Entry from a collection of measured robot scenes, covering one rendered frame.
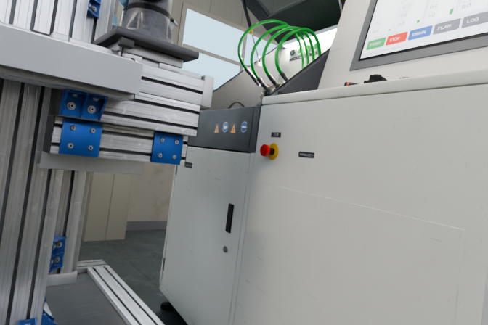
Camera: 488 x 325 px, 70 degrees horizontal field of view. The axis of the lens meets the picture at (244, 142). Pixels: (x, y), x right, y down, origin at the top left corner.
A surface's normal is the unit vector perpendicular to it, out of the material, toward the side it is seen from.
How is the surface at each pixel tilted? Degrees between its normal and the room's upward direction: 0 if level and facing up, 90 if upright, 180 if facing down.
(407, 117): 90
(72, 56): 90
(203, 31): 90
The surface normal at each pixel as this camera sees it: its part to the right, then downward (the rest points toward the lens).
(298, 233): -0.84, -0.13
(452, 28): -0.79, -0.36
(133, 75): 0.61, 0.05
